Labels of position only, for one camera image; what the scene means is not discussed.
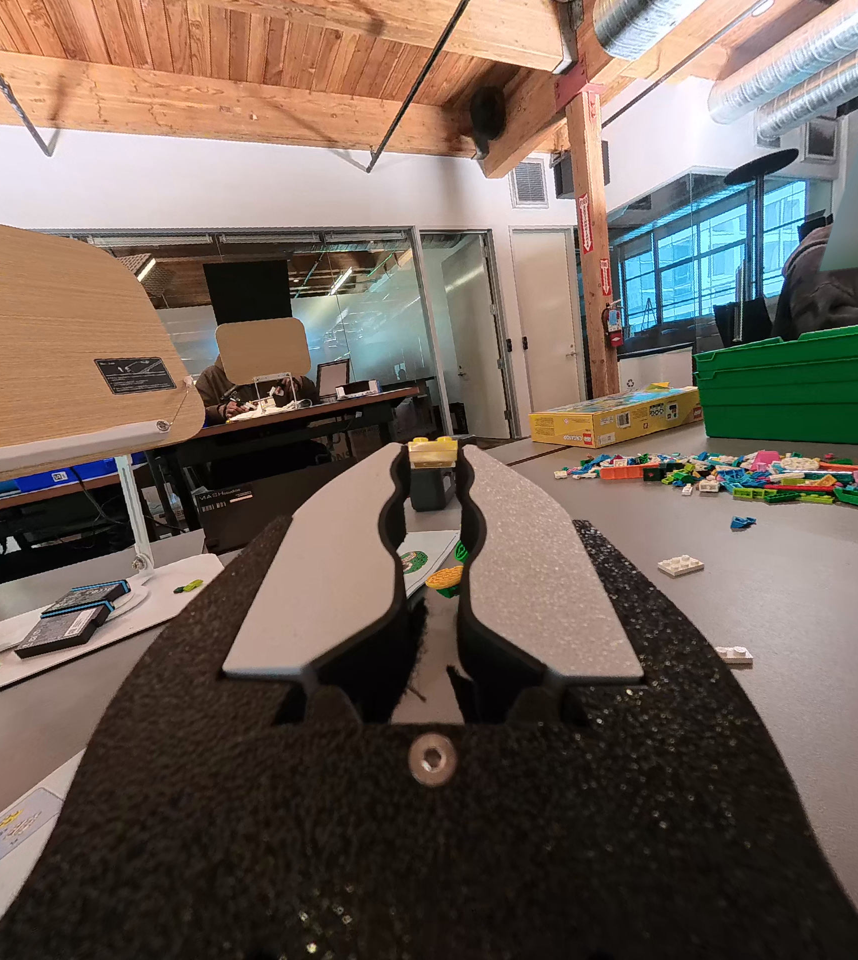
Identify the wooden support post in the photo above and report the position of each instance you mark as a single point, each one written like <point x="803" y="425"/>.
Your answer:
<point x="590" y="360"/>

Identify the yellow lego brick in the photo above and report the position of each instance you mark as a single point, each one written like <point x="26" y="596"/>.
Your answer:
<point x="433" y="450"/>

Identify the black equipment case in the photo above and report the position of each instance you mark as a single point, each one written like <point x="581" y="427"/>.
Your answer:
<point x="271" y="502"/>

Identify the small white lego plate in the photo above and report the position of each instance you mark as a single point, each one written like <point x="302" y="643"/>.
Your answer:
<point x="734" y="655"/>

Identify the silver air duct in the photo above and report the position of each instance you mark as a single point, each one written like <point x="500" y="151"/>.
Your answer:
<point x="834" y="105"/>
<point x="811" y="64"/>
<point x="643" y="26"/>

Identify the white leaflet green print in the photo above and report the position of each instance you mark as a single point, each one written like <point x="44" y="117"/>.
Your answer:
<point x="418" y="559"/>

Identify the long office desk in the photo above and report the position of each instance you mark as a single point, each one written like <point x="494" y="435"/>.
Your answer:
<point x="339" y="411"/>

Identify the steel ceiling tie rod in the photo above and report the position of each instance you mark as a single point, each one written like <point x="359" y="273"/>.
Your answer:
<point x="424" y="75"/>
<point x="1" y="85"/>

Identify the black camera battery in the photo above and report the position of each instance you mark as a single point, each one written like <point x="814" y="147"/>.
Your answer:
<point x="61" y="634"/>
<point x="88" y="598"/>

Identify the lime green lego piece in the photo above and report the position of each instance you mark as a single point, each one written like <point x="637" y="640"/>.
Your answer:
<point x="187" y="586"/>

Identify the black wall speaker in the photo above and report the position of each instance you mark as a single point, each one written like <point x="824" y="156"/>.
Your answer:
<point x="564" y="176"/>

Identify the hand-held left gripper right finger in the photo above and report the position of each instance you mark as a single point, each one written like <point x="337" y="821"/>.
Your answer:
<point x="541" y="577"/>

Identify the small monitor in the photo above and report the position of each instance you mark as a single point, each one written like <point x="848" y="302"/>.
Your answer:
<point x="333" y="377"/>

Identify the pile of lego pieces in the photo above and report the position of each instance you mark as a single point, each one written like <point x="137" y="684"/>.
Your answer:
<point x="759" y="480"/>

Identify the white recycling bin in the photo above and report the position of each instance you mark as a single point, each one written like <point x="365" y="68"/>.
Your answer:
<point x="658" y="371"/>

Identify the dark grey cube charger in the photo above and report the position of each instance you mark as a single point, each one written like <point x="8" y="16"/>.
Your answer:
<point x="463" y="439"/>
<point x="430" y="491"/>

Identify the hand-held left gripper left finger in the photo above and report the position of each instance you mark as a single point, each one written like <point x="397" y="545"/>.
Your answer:
<point x="316" y="577"/>

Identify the white device box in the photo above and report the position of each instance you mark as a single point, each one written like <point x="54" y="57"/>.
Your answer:
<point x="360" y="388"/>

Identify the white square lego plate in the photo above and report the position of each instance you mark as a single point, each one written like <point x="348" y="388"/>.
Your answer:
<point x="680" y="566"/>

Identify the black office chair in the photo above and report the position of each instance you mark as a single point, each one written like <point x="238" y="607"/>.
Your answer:
<point x="744" y="322"/>

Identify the glass door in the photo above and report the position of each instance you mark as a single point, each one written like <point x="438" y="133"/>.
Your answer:
<point x="466" y="337"/>

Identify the black ceiling speaker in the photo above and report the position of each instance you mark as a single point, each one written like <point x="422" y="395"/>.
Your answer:
<point x="487" y="120"/>

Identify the wall air vent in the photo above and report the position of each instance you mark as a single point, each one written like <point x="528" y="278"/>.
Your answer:
<point x="529" y="182"/>

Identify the partly built lego model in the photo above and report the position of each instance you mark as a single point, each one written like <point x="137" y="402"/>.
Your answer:
<point x="445" y="577"/>

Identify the blue lego piece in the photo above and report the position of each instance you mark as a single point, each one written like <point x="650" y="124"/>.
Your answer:
<point x="742" y="523"/>

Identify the red fire extinguisher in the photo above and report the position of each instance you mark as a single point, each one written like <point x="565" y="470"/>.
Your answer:
<point x="613" y="326"/>

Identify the short red vertical sign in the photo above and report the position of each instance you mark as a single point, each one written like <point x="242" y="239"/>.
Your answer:
<point x="604" y="277"/>

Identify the long red vertical sign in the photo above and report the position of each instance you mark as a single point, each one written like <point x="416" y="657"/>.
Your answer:
<point x="583" y="225"/>

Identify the blue storage bin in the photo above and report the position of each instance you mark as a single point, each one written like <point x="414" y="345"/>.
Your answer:
<point x="91" y="471"/>

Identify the white door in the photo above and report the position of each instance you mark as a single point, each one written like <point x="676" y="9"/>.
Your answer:
<point x="549" y="330"/>

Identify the stacked green plastic trays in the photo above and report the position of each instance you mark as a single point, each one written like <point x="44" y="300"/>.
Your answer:
<point x="804" y="390"/>

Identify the wooden panel stand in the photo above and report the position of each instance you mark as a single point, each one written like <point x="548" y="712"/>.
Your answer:
<point x="39" y="337"/>

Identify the black wall screen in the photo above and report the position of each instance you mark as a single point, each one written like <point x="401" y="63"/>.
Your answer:
<point x="249" y="289"/>

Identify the lego instruction booklet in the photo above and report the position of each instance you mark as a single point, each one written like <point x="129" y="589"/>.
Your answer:
<point x="1" y="847"/>

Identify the yellow lego set box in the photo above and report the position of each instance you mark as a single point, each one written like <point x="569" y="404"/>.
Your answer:
<point x="609" y="420"/>

